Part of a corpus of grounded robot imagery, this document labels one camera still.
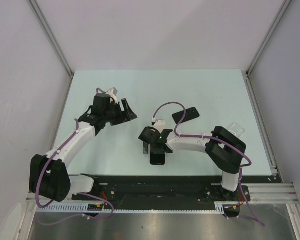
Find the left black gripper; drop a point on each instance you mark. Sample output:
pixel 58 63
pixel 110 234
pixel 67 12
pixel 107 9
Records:
pixel 128 115

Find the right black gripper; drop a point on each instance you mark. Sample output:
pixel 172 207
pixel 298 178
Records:
pixel 146 150

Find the phone from clear case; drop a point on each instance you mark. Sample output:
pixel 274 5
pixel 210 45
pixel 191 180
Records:
pixel 190 114

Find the clear phone case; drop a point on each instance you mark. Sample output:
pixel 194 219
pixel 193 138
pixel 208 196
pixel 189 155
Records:
pixel 236 129

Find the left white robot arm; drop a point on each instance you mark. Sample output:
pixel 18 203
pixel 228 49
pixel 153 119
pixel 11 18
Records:
pixel 49 179

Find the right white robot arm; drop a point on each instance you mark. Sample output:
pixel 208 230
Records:
pixel 224 149

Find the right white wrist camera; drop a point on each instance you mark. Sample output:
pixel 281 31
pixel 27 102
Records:
pixel 158 124

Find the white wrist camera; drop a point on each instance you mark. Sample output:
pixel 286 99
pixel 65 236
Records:
pixel 158 124
pixel 112 92

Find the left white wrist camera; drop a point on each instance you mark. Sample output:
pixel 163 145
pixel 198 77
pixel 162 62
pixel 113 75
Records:
pixel 112 92

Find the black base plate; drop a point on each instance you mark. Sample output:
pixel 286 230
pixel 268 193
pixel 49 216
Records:
pixel 230 209

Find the white slotted cable duct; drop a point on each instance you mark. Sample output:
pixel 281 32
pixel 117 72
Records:
pixel 94 208

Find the left aluminium frame post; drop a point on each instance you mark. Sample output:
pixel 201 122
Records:
pixel 47 30

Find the aluminium frame post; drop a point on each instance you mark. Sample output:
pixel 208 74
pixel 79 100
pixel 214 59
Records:
pixel 269 35
pixel 47 30

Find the right aluminium frame post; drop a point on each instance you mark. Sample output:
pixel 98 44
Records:
pixel 269 35

